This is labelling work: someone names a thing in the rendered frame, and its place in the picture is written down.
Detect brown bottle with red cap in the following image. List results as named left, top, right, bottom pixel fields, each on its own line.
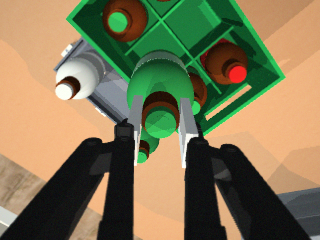
left=200, top=38, right=248, bottom=85

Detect green bottle crate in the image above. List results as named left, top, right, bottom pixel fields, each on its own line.
left=66, top=0, right=271, bottom=125

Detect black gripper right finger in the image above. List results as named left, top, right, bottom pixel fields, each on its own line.
left=178, top=98, right=312, bottom=240

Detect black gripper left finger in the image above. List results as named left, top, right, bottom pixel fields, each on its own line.
left=0, top=95, right=143, bottom=240

